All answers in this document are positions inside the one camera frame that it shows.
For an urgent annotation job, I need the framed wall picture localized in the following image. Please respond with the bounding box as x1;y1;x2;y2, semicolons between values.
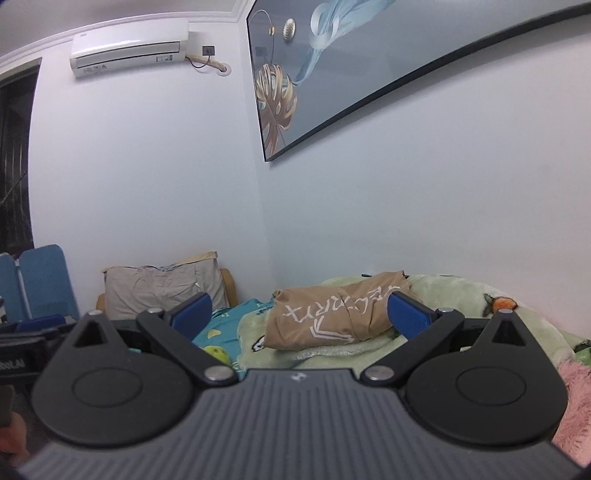
246;0;591;162

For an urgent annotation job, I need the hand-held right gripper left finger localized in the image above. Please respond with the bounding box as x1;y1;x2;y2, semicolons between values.
67;292;237;389

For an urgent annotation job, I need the teal patterned bed sheet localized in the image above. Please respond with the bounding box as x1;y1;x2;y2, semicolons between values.
191;298;278;370

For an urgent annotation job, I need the person's left hand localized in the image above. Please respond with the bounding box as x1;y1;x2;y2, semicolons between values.
0;412;32;469

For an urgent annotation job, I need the tan padded headboard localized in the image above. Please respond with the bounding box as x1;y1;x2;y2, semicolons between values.
96;268;238;319

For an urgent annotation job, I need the pink fluffy cloth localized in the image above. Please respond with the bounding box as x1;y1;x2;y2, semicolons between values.
551;355;591;467

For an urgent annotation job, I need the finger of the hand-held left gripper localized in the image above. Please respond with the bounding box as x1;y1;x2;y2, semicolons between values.
0;315;68;344

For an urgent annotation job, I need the green fleece printed blanket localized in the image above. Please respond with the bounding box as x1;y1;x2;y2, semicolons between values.
233;273;591;370

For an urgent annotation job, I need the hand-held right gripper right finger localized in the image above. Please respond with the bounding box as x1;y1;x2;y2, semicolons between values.
361;292;533;388

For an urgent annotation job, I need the beige air conditioner pipe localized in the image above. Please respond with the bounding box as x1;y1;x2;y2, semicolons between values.
185;53;232;75

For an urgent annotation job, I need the grey pillow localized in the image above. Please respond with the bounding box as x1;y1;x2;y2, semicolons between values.
104;261;229;319

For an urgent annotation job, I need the white wall air conditioner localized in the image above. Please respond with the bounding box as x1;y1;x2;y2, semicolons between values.
69;18;190;79

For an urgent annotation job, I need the cream pillow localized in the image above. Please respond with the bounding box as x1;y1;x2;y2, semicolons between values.
102;251;218;273

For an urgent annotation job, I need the tan printed shirt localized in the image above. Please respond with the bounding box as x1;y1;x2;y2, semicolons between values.
264;271;416;350

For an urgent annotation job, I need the green and beige plush toy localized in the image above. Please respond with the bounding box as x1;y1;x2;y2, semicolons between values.
202;345;237;370

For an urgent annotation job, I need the dark window with grille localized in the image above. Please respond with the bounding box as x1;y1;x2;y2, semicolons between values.
0;58;42;254

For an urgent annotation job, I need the blue covered chair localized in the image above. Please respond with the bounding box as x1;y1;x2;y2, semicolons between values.
18;244;79;321
0;253;26;324

